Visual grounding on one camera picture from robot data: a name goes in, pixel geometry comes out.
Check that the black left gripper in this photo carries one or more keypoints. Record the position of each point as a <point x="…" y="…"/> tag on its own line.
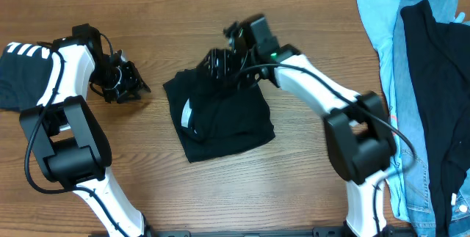
<point x="134" y="81"/>

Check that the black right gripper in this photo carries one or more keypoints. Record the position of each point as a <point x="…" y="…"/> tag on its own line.
<point x="214" y="64"/>

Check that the black shorts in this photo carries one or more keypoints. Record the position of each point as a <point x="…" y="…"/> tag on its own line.
<point x="213" y="121"/>

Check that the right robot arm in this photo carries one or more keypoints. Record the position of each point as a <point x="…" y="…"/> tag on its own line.
<point x="358" y="138"/>

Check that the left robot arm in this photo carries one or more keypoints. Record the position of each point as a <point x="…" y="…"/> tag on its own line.
<point x="67" y="149"/>

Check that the folded black shirt white letters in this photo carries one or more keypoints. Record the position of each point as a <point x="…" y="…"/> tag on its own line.
<point x="25" y="72"/>

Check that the light blue shirt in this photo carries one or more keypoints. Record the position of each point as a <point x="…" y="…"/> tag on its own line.
<point x="379" y="18"/>

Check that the black garment in pile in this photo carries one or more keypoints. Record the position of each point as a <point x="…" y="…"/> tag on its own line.
<point x="438" y="61"/>

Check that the blue denim jeans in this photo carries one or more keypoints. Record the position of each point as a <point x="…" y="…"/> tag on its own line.
<point x="414" y="154"/>

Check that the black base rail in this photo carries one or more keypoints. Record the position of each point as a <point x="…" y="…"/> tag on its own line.
<point x="337" y="231"/>

